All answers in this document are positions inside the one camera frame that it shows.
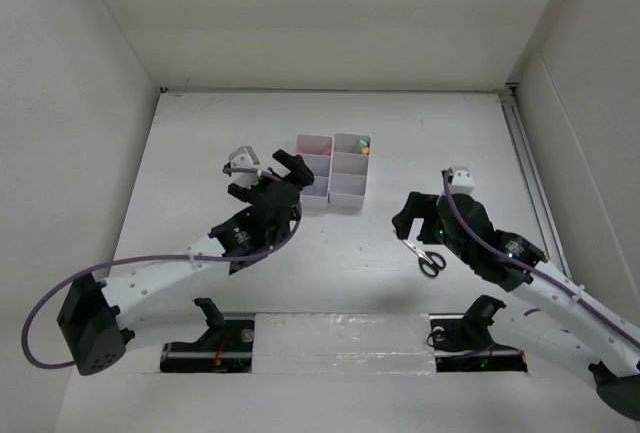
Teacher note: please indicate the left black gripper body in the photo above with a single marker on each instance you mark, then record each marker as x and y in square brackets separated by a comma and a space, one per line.
[248, 194]

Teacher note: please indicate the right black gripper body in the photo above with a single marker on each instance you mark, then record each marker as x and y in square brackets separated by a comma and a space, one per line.
[453, 242]

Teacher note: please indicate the red highlighter pen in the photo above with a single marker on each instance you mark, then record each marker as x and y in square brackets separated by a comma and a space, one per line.
[314, 148]

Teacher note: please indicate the black handled scissors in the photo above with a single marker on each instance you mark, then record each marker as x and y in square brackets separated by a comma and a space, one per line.
[431, 264]

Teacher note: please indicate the green capped correction tape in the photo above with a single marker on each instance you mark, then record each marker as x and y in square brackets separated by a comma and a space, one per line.
[361, 143]

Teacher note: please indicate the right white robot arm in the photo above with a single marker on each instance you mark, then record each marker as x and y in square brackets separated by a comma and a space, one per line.
[561, 324]

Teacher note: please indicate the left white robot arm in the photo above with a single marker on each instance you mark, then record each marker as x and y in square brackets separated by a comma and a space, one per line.
[164, 301]

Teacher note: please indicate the left white compartment organizer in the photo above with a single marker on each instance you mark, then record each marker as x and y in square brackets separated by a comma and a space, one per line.
[316, 196]

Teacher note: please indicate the white compartment organizer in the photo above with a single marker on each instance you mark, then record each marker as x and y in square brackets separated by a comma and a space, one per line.
[316, 196]
[349, 172]

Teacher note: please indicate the right white compartment organizer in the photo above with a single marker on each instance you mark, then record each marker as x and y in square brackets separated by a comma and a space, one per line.
[349, 172]

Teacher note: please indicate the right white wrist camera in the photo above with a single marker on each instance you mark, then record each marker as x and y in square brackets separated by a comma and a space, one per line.
[459, 180]

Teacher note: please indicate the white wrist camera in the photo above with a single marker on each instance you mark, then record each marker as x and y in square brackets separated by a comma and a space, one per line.
[459, 180]
[242, 166]

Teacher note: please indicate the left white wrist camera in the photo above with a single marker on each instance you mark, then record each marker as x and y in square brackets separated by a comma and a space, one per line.
[242, 166]

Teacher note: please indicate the aluminium rail right side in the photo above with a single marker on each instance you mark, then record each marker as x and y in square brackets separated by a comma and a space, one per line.
[531, 178]

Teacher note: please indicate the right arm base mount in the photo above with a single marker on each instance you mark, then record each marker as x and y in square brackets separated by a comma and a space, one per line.
[462, 343]

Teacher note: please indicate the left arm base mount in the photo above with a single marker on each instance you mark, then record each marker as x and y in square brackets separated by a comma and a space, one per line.
[225, 347]

